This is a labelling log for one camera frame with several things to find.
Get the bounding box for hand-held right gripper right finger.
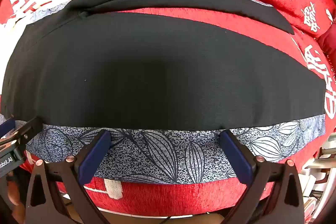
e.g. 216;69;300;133
219;130;306;224

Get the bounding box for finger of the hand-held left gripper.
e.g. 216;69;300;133
15;116;44;147
0;117;16;137

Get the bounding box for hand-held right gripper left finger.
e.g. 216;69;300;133
24;130;112;224

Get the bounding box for black pants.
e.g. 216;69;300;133
1;0;327;131

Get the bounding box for blue leaf-printed cloth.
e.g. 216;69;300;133
0;0;326;185

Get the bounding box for white clutter pile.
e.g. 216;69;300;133
302;132;336;222

